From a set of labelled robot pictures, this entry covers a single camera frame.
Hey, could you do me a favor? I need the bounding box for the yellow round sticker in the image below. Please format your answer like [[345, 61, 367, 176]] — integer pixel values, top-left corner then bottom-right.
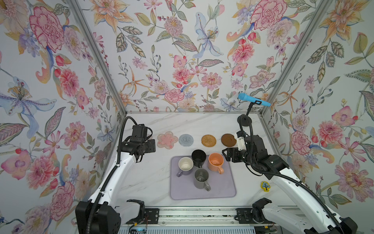
[[261, 181, 271, 192]]

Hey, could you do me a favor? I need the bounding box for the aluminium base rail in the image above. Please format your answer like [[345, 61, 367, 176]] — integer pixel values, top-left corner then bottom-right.
[[116, 206, 293, 227]]

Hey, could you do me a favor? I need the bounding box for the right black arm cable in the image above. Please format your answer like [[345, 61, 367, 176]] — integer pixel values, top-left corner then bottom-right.
[[238, 114, 342, 232]]

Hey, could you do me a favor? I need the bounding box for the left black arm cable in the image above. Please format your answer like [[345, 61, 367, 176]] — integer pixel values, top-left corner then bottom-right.
[[85, 116, 138, 234]]

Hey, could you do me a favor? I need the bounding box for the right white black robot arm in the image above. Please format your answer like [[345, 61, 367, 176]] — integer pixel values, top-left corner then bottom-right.
[[222, 135, 358, 234]]

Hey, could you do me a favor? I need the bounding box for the black mug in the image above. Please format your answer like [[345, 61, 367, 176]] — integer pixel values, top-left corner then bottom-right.
[[191, 149, 206, 168]]

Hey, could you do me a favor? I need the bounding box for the blue microphone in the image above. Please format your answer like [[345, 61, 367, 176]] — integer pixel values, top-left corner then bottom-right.
[[238, 93, 271, 107]]

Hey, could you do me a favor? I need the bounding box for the black microphone stand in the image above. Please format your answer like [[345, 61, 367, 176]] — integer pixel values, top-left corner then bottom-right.
[[237, 100, 262, 127]]

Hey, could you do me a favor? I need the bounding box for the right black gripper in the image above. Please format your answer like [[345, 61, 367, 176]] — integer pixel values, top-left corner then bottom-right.
[[222, 147, 258, 168]]

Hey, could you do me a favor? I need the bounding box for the lavender rectangular mat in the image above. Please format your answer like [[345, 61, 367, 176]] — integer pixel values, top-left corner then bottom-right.
[[170, 157, 237, 200]]

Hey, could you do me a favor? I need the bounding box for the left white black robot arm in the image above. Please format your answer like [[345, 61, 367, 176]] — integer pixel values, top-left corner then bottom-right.
[[75, 124, 155, 234]]

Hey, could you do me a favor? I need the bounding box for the pink flower coaster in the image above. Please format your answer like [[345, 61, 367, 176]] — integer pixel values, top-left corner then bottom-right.
[[157, 131, 178, 149]]

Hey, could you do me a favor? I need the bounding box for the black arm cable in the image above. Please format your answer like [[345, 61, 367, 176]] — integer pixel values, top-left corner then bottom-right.
[[85, 116, 138, 234], [238, 114, 342, 232]]

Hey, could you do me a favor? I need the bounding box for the brown wooden round coaster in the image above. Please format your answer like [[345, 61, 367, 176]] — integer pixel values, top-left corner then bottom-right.
[[221, 134, 237, 147]]

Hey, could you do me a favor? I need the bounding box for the dark grey mug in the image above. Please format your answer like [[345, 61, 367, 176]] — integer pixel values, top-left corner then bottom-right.
[[194, 168, 211, 192]]

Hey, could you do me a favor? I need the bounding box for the orange mug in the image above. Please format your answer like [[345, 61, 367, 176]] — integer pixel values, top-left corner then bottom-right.
[[208, 153, 225, 175]]

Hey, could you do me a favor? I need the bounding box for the grey round patterned coaster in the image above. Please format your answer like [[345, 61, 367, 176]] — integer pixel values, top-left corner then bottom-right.
[[178, 134, 194, 147]]

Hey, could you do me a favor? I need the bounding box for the grey mug cream interior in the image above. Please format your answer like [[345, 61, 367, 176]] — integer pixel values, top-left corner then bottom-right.
[[176, 157, 194, 177]]

